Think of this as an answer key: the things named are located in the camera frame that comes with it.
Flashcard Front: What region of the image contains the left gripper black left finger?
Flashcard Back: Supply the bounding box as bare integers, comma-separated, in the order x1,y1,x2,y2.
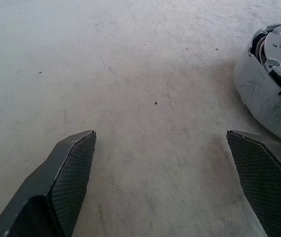
0,130,97,237

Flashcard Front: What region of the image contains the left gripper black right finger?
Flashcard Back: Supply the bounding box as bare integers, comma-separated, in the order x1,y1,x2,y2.
226,129,281,237

